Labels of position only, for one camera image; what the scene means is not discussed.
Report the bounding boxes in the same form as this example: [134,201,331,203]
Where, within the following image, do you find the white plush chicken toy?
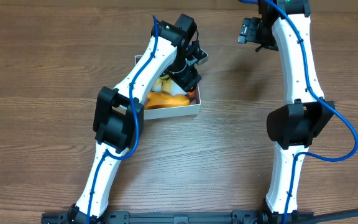
[152,75,195,101]

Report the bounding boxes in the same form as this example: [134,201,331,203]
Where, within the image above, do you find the white box pink interior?
[134,68,201,120]

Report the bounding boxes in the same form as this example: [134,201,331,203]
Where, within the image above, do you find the orange rubber duck toy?
[145,92,190,110]

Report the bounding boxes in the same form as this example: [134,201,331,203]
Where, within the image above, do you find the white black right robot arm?
[238,1,335,220]

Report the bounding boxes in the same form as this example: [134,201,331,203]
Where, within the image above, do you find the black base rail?
[40,210,315,224]

